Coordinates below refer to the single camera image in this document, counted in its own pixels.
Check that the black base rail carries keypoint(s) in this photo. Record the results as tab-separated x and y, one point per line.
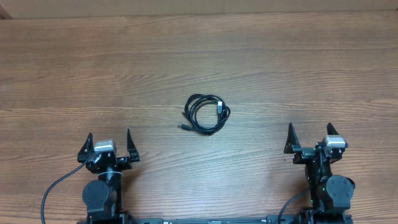
270	219

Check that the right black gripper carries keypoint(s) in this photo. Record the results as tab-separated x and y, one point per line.
305	153

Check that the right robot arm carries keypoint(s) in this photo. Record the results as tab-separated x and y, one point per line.
330	195

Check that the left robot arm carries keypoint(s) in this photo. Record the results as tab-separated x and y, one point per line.
103	197

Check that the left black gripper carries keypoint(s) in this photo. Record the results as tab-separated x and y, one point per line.
125	163

